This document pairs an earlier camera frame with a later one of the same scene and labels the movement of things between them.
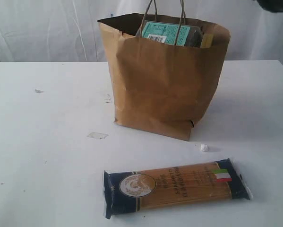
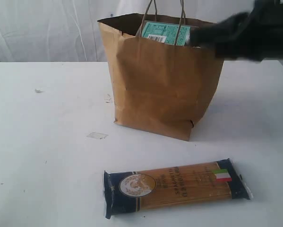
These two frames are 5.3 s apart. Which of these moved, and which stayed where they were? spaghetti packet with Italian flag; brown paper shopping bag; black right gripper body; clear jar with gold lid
Moved: black right gripper body
Stayed: spaghetti packet with Italian flag; brown paper shopping bag; clear jar with gold lid
